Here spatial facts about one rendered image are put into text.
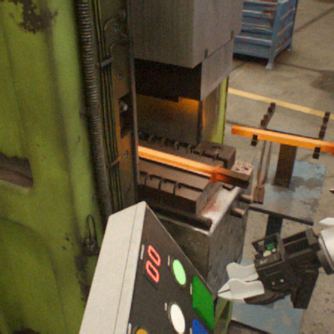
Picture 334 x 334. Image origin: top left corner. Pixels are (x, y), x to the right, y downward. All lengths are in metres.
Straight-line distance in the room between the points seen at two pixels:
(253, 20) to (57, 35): 4.30
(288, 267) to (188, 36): 0.48
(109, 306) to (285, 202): 1.11
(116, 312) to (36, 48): 0.44
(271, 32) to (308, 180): 3.29
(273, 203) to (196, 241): 0.53
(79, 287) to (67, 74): 0.53
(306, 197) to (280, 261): 0.95
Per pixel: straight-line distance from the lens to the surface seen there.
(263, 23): 4.92
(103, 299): 0.64
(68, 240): 0.97
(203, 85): 0.97
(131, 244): 0.69
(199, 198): 1.14
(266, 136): 1.49
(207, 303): 0.86
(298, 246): 0.76
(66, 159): 0.83
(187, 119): 1.44
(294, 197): 1.67
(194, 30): 0.87
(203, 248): 1.17
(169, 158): 1.24
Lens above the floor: 1.67
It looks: 33 degrees down
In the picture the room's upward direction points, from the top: straight up
